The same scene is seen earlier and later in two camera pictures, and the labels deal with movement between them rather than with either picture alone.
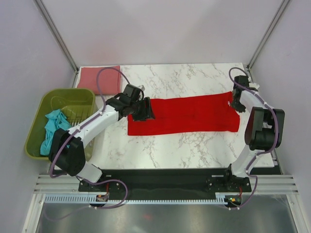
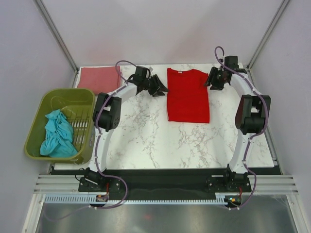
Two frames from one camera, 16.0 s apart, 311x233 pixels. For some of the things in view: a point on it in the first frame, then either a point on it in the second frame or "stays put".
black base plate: [160, 181] stays put
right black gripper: [241, 109] -> [212, 79]
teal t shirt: [56, 120] stays put
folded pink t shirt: [109, 80] stays put
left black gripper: [146, 112] -> [158, 88]
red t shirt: [208, 113] -> [187, 97]
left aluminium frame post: [58, 37] stays put
